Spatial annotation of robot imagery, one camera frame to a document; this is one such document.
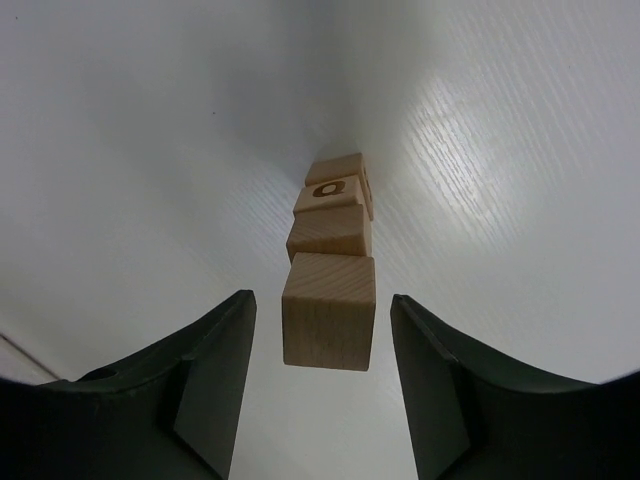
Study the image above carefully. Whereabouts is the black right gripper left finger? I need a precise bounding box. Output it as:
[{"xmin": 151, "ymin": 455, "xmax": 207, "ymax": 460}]
[{"xmin": 1, "ymin": 290, "xmax": 257, "ymax": 479}]

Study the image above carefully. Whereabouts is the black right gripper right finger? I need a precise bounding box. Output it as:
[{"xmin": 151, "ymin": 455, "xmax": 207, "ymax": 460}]
[{"xmin": 390, "ymin": 295, "xmax": 639, "ymax": 479}]

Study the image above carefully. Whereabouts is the plain wooden cube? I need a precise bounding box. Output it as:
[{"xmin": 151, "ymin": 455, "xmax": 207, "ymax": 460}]
[{"xmin": 281, "ymin": 252, "xmax": 376, "ymax": 371}]

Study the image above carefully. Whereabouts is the wooden cube with stripes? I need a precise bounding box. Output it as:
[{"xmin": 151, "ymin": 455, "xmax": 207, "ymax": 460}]
[{"xmin": 286, "ymin": 204, "xmax": 372, "ymax": 261}]

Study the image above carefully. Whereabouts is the wooden cube number five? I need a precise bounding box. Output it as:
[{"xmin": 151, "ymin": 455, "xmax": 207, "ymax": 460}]
[{"xmin": 305, "ymin": 153, "xmax": 366, "ymax": 186}]

